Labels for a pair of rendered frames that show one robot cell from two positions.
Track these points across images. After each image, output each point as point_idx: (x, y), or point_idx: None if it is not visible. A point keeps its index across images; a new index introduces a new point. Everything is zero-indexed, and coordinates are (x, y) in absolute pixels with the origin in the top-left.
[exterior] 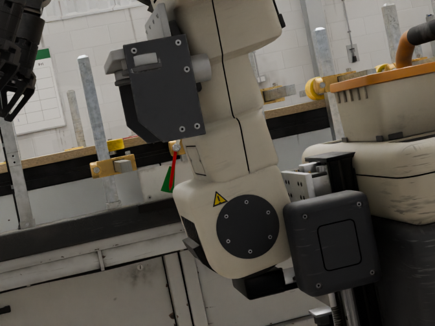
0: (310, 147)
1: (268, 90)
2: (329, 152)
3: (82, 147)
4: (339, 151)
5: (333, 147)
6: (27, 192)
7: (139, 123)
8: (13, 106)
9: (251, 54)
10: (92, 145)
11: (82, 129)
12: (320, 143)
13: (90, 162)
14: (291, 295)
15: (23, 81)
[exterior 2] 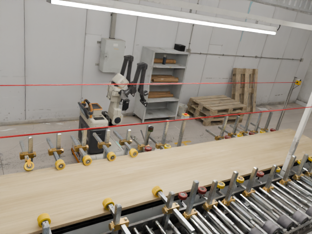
0: (106, 119)
1: (121, 137)
2: (103, 114)
3: (208, 176)
4: (101, 113)
5: (102, 115)
6: (178, 145)
7: (126, 107)
8: (141, 103)
9: (126, 130)
10: (179, 152)
11: (228, 186)
12: (105, 119)
13: (165, 143)
14: None
15: (139, 100)
